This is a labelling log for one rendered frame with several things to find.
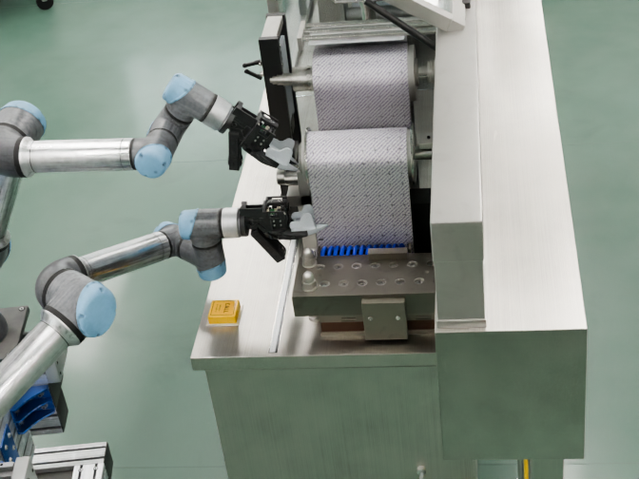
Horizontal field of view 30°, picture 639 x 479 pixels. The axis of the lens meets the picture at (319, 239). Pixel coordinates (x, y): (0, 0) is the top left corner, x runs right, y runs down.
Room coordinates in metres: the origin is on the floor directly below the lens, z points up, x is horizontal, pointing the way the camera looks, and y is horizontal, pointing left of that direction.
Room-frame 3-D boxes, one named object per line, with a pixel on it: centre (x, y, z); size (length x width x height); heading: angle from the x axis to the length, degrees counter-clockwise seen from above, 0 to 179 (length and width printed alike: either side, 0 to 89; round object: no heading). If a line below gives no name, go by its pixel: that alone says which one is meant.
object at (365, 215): (2.40, -0.11, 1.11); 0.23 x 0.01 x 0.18; 80
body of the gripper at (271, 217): (2.44, 0.12, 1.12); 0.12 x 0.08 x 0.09; 80
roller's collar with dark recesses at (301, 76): (2.73, -0.02, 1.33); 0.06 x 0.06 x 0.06; 80
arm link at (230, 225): (2.45, 0.20, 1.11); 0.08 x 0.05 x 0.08; 170
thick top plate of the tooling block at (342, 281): (2.27, -0.13, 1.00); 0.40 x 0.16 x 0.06; 80
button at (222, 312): (2.36, 0.26, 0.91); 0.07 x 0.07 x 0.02; 80
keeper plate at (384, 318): (2.18, -0.13, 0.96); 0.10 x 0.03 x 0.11; 80
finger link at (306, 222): (2.40, 0.02, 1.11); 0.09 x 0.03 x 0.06; 79
